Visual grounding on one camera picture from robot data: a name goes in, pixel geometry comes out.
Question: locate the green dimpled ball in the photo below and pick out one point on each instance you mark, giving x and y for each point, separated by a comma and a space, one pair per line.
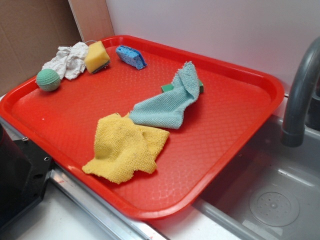
48, 80

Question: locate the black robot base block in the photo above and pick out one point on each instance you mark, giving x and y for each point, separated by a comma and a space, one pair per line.
24, 172

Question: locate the teal microfiber cloth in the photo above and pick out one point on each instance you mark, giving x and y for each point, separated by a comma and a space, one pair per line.
166, 110

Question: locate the green sponge block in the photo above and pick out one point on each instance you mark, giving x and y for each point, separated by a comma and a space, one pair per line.
170, 87

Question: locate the yellow microfiber cloth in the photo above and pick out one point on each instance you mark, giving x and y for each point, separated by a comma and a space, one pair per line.
122, 148

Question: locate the blue sponge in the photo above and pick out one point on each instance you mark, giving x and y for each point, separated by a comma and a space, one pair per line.
131, 57

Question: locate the yellow sponge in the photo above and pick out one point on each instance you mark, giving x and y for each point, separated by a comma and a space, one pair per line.
96, 58

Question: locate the red plastic tray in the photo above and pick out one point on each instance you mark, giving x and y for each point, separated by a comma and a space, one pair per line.
236, 102

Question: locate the crumpled white paper towel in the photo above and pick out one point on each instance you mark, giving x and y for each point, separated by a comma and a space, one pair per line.
69, 61

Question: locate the grey plastic sink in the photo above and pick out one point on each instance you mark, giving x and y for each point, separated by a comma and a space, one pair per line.
268, 191

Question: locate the grey faucet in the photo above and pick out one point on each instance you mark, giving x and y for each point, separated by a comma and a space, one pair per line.
303, 104

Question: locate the cardboard panel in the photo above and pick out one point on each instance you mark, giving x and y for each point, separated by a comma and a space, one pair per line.
32, 30

